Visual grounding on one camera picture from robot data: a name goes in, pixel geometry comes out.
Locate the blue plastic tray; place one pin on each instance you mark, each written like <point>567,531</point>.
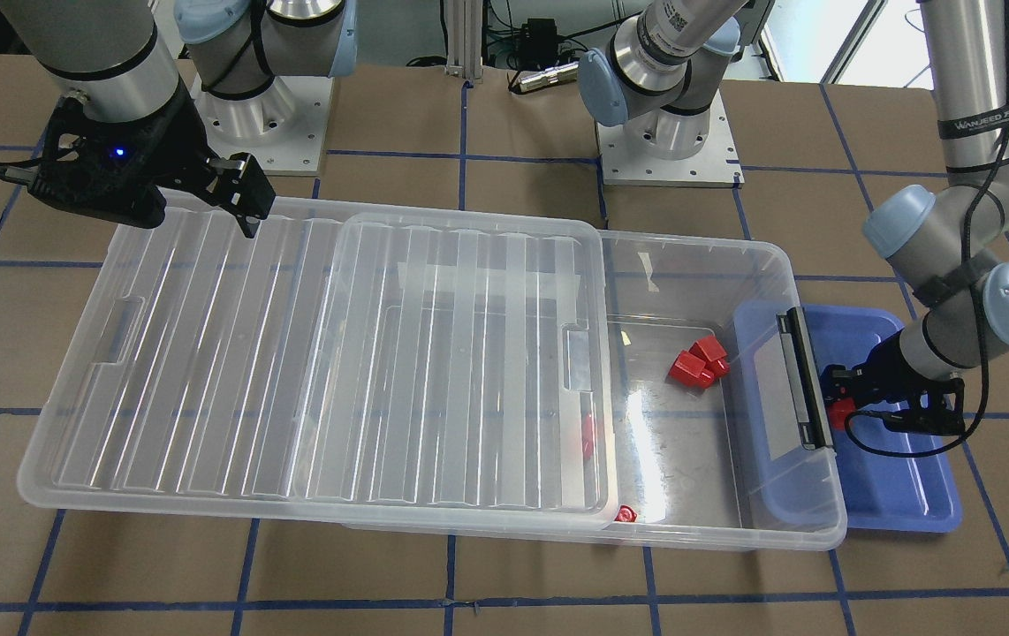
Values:
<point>793,484</point>

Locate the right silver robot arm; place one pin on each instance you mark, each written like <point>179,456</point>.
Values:
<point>112,57</point>

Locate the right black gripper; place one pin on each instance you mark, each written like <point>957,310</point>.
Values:
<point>176,141</point>

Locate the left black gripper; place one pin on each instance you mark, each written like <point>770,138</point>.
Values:
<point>882,372</point>

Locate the clear plastic storage box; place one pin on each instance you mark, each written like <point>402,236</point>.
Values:
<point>699,415</point>

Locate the clear plastic box lid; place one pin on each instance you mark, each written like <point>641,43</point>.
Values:
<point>184,388</point>

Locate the black box latch handle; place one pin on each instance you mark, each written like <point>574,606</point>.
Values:
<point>814,426</point>

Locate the red block in box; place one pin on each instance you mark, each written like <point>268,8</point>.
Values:
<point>588,437</point>
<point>626,514</point>
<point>692,371</point>
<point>712,353</point>

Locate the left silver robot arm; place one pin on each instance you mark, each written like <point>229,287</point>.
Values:
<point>669,59</point>

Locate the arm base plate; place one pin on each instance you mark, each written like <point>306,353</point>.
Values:
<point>284,128</point>
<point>663,149</point>

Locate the red block from tray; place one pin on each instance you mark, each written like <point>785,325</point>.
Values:
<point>839,412</point>

